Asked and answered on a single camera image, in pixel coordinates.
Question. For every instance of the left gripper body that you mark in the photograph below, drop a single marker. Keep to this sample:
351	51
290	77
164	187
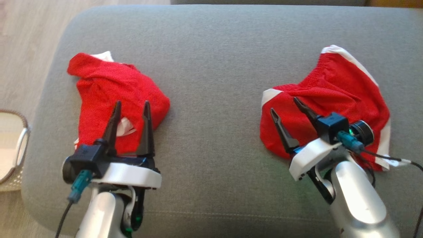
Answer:
132	175

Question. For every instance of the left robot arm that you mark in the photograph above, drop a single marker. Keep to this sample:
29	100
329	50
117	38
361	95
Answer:
99	215

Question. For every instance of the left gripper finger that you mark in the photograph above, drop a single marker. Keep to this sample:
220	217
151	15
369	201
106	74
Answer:
147	138
112	135

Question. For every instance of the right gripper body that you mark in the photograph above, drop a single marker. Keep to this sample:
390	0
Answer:
310	158

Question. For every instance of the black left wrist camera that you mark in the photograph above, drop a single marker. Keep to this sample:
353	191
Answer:
87	158

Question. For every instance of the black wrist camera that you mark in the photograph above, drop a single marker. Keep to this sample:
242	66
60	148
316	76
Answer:
87	158
332	127

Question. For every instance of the cream perforated laundry basket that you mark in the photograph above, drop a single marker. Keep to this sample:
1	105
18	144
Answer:
6	138

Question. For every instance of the red shorts with white stripes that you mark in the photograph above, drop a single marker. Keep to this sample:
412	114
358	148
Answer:
330	86

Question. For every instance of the grey fabric sofa seat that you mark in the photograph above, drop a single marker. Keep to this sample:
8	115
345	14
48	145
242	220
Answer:
214	66

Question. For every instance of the red and white jersey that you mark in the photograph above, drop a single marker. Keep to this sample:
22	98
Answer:
105	86

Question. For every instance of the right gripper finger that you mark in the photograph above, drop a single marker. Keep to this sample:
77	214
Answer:
309	112
286	135

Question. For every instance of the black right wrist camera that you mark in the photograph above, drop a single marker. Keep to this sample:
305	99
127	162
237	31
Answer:
332	127

